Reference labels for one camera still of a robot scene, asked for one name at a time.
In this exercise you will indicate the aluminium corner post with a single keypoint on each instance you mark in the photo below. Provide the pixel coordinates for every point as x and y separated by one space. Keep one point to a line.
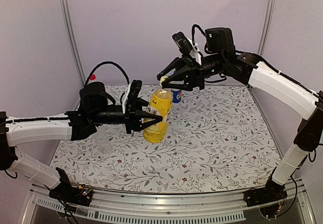
72 40
266 26

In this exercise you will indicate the Pepsi bottle blue label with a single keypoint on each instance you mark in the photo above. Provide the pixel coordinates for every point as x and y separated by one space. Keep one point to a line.
176 95

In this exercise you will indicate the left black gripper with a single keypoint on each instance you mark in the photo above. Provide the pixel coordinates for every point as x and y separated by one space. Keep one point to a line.
132 120

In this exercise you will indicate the red-capped clear bottle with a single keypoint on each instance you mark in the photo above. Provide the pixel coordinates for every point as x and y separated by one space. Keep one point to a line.
92 78

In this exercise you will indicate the aluminium front rail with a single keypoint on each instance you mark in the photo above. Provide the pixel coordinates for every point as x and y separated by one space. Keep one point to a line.
113 206

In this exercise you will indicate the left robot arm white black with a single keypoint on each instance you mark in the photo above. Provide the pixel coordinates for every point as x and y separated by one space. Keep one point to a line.
96 108

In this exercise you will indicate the left aluminium corner post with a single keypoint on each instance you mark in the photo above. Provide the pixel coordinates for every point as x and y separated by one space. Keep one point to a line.
72 40

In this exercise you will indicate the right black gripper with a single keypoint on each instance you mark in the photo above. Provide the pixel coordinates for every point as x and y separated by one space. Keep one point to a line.
193 74

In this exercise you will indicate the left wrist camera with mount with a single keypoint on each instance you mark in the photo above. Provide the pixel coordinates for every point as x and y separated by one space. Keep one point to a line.
130 96

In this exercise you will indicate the yellow juice bottle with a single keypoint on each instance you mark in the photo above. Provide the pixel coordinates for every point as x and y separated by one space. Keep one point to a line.
160 105

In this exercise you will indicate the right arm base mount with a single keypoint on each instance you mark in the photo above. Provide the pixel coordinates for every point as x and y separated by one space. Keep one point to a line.
271 192

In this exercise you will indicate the right aluminium corner post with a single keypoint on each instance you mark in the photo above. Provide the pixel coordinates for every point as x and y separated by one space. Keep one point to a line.
266 26

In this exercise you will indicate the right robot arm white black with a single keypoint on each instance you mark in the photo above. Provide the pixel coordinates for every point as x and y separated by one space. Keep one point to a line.
252 70

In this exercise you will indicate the floral patterned table mat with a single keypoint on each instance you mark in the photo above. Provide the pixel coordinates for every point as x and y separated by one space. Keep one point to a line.
217 140

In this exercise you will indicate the clear empty plastic bottle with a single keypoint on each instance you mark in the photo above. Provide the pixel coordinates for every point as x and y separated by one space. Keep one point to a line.
101 139

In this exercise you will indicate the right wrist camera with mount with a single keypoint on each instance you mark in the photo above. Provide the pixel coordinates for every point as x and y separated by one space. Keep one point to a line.
187 47

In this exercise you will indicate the pale yellow bottle cap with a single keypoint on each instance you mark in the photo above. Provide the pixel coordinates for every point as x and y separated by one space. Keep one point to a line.
162 79

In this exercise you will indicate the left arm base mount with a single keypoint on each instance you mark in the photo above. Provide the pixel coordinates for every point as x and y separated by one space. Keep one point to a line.
66 192

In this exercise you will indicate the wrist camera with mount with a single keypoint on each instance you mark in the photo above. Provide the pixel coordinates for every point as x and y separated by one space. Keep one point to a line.
187 47
130 96

